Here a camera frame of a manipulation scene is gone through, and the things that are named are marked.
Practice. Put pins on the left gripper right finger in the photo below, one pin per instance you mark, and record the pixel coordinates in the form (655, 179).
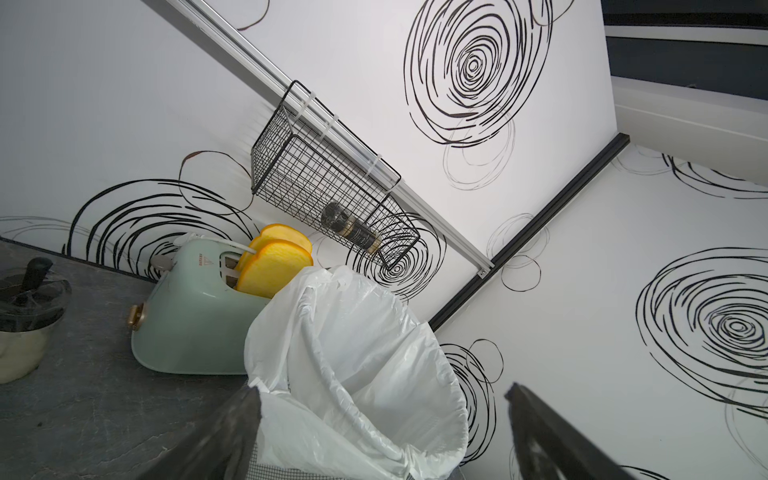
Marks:
(548, 447)

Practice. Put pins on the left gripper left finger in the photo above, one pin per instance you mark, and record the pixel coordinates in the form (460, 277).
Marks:
(220, 447)

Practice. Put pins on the metal mesh trash bin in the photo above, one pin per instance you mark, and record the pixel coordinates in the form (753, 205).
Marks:
(258, 470)

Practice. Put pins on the mint green toaster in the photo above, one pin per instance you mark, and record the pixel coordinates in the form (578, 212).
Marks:
(194, 322)

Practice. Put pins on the white plastic bin liner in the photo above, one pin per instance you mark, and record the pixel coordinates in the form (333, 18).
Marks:
(352, 383)

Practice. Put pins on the yellow toast slice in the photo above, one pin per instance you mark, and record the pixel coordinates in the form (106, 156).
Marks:
(281, 232)
(272, 268)

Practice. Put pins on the small bottle black pump top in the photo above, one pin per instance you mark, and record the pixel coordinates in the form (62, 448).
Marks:
(33, 300)

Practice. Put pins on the dark bottle in basket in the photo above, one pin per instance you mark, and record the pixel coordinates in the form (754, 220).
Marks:
(339, 220)

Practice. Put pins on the black wire wall basket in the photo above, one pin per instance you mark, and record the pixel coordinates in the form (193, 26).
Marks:
(302, 161)

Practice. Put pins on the aluminium wall rail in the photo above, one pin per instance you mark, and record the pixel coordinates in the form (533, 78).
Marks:
(209, 30)

